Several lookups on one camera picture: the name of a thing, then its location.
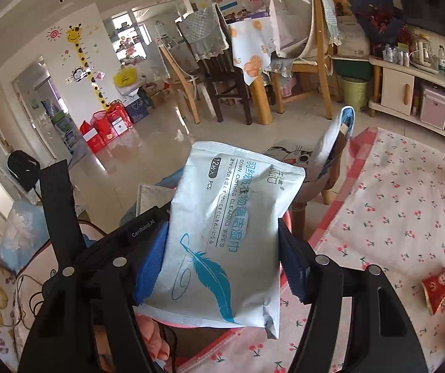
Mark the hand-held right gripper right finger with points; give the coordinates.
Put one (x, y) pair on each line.
(292, 264)

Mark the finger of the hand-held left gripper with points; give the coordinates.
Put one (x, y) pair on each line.
(59, 209)

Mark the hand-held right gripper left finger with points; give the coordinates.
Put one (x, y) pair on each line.
(150, 264)

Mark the white wet wipes packet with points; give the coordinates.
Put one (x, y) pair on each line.
(222, 241)

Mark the red bin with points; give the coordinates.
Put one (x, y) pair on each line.
(222, 342)

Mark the light blue pillow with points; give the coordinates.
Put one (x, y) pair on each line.
(24, 233)

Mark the grey flat box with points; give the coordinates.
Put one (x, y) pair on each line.
(152, 198)

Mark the black bag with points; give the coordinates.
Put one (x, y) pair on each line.
(22, 167)

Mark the red gift box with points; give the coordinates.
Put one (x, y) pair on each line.
(92, 138)
(119, 116)

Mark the red gift bags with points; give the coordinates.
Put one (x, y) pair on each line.
(105, 126)

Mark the cherry print tablecloth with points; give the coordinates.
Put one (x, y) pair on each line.
(381, 221)

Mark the cat print cushion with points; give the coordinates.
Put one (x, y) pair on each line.
(284, 155)

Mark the yellow bag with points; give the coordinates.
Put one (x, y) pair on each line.
(125, 77)

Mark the chair with blue white cushion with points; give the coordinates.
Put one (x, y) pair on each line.
(343, 124)

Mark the red patterned snack wrapper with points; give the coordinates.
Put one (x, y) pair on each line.
(440, 287)

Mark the light wooden chair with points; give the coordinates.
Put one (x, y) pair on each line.
(183, 85)

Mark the dark wooden chair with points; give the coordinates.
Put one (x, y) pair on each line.
(226, 85)

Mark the green waste bin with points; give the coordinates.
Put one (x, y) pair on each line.
(354, 95)

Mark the wooden chair with lace cover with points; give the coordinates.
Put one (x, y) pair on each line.
(321, 85)

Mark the cream TV cabinet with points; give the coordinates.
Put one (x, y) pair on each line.
(397, 89)

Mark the pink metal case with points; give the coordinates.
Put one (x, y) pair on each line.
(434, 110)

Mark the orange print dining tablecloth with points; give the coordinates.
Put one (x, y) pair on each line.
(253, 46)

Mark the white sack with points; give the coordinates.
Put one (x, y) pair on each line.
(352, 37)

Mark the green bottle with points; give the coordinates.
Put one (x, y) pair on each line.
(441, 60)

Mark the dark wrapped flower bouquet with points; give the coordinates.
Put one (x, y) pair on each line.
(378, 19)

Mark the giraffe height wall sticker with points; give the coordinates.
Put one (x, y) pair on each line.
(82, 58)

